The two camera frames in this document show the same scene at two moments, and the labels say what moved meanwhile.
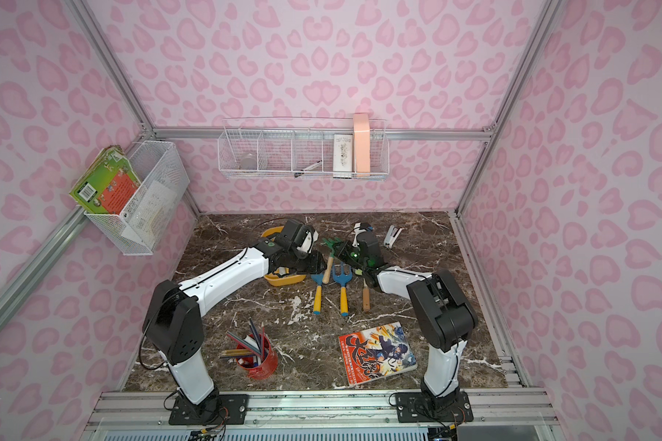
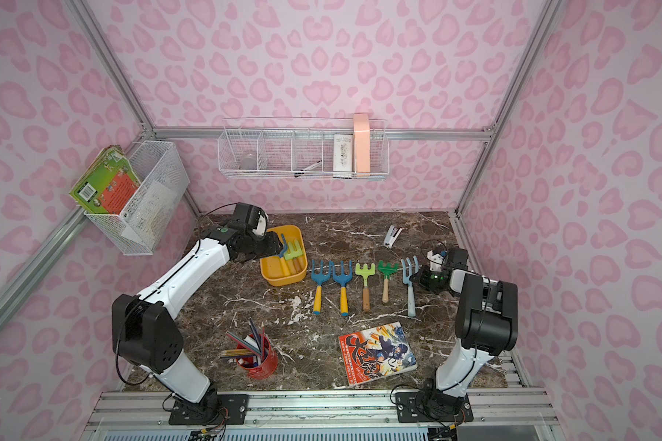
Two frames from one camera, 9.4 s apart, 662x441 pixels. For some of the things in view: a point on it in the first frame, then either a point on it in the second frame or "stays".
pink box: x=361 y=144 stays
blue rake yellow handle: x=343 y=274 stays
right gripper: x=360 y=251 to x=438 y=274
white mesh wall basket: x=139 y=228 stays
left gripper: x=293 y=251 to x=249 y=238
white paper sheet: x=151 y=214 stays
